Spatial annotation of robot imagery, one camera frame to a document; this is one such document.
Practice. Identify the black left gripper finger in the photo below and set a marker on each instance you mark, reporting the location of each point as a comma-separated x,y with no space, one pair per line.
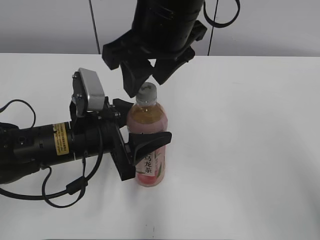
140,145
122,109

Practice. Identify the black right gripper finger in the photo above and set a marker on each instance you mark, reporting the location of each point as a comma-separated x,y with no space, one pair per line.
164,68
134,73

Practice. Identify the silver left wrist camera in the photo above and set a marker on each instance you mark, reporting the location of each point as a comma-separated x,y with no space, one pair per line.
88,93

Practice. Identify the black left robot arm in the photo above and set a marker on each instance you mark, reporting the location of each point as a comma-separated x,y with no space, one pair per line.
25,151

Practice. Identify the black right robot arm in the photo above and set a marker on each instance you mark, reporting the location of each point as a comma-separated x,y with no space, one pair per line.
158,43

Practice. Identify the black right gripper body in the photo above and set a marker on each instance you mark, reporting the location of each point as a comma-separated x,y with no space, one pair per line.
130,46

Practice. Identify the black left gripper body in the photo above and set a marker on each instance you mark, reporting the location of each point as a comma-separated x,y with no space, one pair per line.
98,133

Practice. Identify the peach tea plastic bottle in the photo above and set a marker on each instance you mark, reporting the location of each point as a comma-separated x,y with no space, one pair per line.
146,120

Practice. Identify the white bottle cap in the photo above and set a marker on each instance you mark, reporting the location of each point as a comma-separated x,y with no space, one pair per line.
147,93

